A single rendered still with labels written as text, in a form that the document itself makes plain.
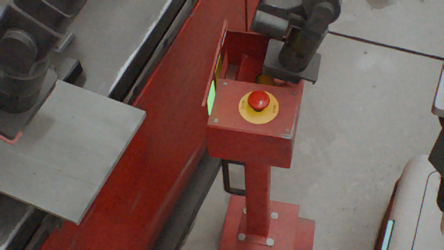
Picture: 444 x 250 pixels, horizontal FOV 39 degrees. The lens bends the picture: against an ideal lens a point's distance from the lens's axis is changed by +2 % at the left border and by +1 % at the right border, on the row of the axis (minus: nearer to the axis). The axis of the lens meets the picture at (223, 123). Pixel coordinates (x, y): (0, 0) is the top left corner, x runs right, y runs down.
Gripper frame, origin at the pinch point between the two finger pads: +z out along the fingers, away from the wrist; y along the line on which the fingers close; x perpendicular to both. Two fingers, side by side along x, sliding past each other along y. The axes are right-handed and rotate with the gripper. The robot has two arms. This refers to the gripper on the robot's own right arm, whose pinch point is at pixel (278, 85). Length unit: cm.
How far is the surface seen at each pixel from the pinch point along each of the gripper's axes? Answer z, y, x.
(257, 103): -8.2, 4.6, 10.9
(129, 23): -7.9, 30.3, 2.5
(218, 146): 3.4, 8.3, 15.2
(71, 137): -20.9, 30.3, 33.6
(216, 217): 74, -3, 0
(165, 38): -2.9, 23.8, -0.6
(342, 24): 66, -30, -82
